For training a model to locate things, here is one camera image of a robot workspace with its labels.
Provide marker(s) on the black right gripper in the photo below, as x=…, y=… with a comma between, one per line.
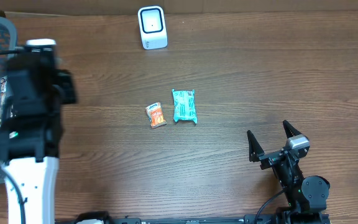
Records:
x=257, y=152

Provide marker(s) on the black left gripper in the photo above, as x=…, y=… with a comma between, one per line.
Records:
x=38, y=54

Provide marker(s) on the teal wet wipes pack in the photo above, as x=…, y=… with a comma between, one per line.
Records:
x=184, y=105

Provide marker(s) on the orange tissue pack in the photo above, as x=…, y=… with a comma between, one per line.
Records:
x=155, y=114

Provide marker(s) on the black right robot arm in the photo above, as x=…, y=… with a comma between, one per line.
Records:
x=306, y=196

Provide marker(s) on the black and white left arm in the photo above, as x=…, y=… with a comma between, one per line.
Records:
x=31, y=131

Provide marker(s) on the white barcode scanner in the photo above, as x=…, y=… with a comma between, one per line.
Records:
x=153, y=31

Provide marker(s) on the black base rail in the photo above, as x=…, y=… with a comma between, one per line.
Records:
x=185, y=221

